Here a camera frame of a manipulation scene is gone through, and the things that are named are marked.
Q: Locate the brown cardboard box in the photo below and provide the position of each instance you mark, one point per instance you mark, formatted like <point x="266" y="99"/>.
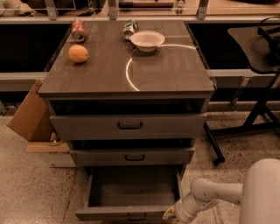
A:
<point x="32" y="122"/>

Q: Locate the black side table stand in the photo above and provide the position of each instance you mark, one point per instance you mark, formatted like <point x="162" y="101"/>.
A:
<point x="261" y="47"/>

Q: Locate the white paper bowl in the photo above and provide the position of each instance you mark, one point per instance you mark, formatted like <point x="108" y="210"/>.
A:
<point x="147" y="41"/>

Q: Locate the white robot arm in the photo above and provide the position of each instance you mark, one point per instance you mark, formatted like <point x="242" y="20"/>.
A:
<point x="258" y="196"/>

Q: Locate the grey bottom drawer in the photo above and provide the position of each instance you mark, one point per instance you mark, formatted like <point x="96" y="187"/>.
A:
<point x="130" y="194"/>

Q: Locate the grey drawer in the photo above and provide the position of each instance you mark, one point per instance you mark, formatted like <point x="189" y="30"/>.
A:
<point x="113" y="127"/>
<point x="130" y="194"/>
<point x="122" y="157"/>

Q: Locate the red soda can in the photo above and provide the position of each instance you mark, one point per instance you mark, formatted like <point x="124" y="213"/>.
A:
<point x="79" y="30"/>

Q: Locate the grey top drawer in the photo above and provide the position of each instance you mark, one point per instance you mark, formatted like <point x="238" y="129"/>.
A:
<point x="113" y="127"/>

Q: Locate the grey middle drawer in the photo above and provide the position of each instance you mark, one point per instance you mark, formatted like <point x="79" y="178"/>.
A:
<point x="122" y="157"/>

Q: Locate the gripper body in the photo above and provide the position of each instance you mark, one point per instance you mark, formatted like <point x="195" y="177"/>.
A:
<point x="181" y="208"/>

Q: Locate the grey drawer cabinet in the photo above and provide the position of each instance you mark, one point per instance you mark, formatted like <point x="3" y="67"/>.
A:
<point x="118" y="79"/>

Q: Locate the orange fruit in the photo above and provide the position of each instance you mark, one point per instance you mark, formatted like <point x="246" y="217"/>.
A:
<point x="78" y="53"/>

